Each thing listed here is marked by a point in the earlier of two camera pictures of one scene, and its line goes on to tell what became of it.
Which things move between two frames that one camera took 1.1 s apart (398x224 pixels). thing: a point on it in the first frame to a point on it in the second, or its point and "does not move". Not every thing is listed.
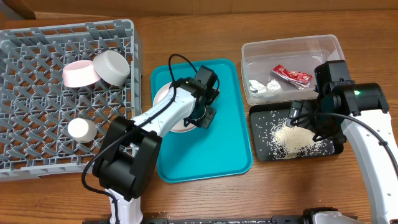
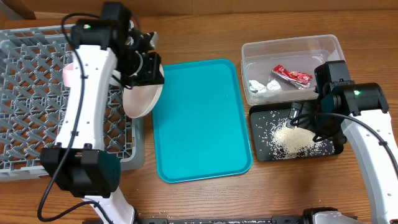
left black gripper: x=207 y=115 to x=148 y=72
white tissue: x=272 y=86 does not move
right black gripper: x=336 y=134 does not move
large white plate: x=181 y=127 to x=138 y=101
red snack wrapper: x=299 y=79 does not move
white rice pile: x=290 y=142 does not move
